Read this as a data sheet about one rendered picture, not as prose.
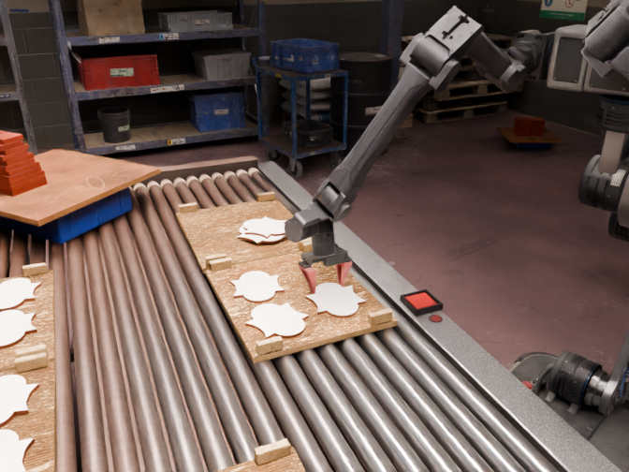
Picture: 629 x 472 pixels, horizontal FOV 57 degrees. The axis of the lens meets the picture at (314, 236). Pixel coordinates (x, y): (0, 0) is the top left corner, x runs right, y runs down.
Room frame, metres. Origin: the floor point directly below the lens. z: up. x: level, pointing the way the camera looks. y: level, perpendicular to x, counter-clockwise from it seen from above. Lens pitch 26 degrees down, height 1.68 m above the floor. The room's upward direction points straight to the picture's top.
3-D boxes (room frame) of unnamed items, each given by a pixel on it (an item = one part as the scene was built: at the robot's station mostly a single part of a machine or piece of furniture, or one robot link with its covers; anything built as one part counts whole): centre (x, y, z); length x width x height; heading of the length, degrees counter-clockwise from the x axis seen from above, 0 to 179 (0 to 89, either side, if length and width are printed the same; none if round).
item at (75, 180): (1.78, 0.87, 1.03); 0.50 x 0.50 x 0.02; 63
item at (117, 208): (1.73, 0.81, 0.97); 0.31 x 0.31 x 0.10; 63
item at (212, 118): (5.84, 0.99, 0.32); 0.50 x 0.41 x 0.37; 112
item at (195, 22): (5.73, 1.11, 1.16); 0.60 x 0.40 x 0.15; 119
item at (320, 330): (1.23, 0.05, 0.93); 0.41 x 0.35 x 0.02; 24
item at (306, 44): (5.01, 0.08, 0.96); 0.50 x 0.38 x 0.21; 41
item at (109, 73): (5.43, 1.80, 0.78); 0.66 x 0.45 x 0.28; 116
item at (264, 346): (1.00, 0.09, 0.95); 0.06 x 0.02 x 0.03; 114
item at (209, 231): (1.61, 0.22, 0.93); 0.41 x 0.35 x 0.02; 22
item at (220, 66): (5.83, 0.91, 0.76); 0.50 x 0.36 x 0.24; 122
